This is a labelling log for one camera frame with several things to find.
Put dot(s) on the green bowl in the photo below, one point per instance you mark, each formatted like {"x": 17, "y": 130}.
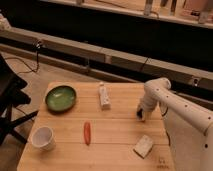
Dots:
{"x": 60, "y": 98}

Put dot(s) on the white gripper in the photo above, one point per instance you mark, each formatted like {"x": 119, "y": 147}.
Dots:
{"x": 146, "y": 111}

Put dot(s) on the white paper cup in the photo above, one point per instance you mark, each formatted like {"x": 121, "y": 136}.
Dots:
{"x": 43, "y": 138}

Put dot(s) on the black eraser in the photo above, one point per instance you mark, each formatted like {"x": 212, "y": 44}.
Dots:
{"x": 139, "y": 115}

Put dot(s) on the white sponge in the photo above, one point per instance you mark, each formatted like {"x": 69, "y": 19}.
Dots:
{"x": 143, "y": 146}

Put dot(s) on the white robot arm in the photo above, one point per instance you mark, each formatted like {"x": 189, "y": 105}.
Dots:
{"x": 158, "y": 90}

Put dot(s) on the red chili pepper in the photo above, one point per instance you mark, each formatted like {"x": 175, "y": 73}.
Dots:
{"x": 87, "y": 133}

